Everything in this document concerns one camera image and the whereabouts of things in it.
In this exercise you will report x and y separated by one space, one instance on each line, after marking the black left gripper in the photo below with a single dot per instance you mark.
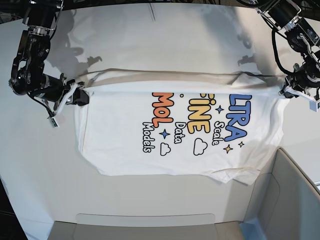
307 76

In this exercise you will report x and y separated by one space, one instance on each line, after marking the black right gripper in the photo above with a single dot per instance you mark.
46 88

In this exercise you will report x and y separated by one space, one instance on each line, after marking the white t-shirt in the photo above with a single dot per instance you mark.
224 127

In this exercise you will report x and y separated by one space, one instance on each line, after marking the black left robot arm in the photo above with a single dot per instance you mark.
301 37

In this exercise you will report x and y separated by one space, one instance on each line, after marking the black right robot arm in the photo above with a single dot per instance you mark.
27 72

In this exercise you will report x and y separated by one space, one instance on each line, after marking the grey box right side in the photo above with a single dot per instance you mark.
284 205

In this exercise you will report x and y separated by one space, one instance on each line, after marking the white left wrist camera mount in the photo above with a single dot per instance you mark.
314 101

